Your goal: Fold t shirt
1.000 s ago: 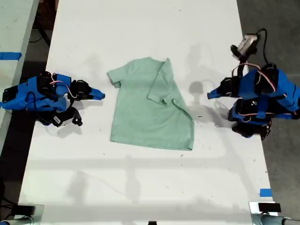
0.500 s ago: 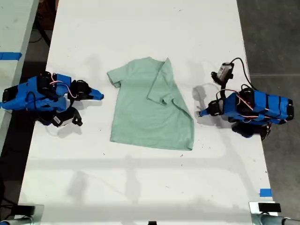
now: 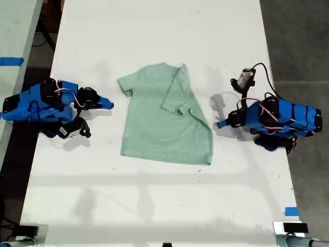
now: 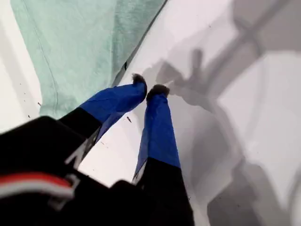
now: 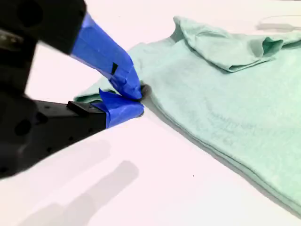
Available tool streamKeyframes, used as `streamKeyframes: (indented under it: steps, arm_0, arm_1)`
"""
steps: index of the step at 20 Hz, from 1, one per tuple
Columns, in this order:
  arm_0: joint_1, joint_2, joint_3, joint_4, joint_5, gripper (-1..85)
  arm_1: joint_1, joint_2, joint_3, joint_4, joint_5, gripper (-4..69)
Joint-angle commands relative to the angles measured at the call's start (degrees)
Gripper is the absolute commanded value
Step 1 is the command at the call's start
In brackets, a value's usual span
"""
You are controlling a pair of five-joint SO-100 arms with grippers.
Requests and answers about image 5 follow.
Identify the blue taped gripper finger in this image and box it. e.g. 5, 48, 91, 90
32, 88, 145, 163
0, 0, 143, 100

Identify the pale green T-shirt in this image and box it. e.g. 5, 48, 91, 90
74, 16, 301, 217

